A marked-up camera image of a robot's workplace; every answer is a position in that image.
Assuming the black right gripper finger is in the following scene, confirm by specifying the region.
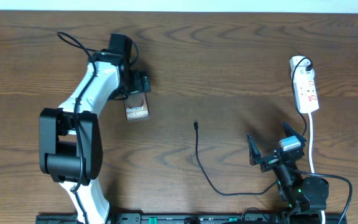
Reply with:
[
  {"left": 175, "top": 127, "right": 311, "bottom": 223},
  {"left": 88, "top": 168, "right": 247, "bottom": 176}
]
[
  {"left": 247, "top": 134, "right": 262, "bottom": 166},
  {"left": 282, "top": 121, "right": 306, "bottom": 147}
]

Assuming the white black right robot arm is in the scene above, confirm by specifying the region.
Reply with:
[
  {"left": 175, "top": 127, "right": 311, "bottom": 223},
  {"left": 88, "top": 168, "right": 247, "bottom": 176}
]
[{"left": 247, "top": 122, "right": 329, "bottom": 214}]

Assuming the white power strip cord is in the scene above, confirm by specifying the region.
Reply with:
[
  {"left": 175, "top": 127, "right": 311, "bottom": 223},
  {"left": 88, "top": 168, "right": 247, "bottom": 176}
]
[{"left": 308, "top": 112, "right": 326, "bottom": 224}]

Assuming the black USB charging cable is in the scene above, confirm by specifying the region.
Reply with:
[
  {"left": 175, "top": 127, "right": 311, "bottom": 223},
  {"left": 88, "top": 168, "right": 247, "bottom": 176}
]
[{"left": 193, "top": 56, "right": 314, "bottom": 197}]

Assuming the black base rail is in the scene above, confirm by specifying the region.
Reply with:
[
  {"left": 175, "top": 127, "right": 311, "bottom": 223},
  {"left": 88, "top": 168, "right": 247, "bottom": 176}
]
[{"left": 35, "top": 211, "right": 340, "bottom": 224}]

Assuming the white power strip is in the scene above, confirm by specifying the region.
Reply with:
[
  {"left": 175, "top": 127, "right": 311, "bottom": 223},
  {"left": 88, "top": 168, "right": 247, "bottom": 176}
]
[{"left": 290, "top": 55, "right": 319, "bottom": 114}]

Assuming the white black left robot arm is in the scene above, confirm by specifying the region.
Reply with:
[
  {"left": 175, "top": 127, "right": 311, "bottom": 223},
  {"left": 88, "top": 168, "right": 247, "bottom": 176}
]
[{"left": 35, "top": 31, "right": 150, "bottom": 223}]

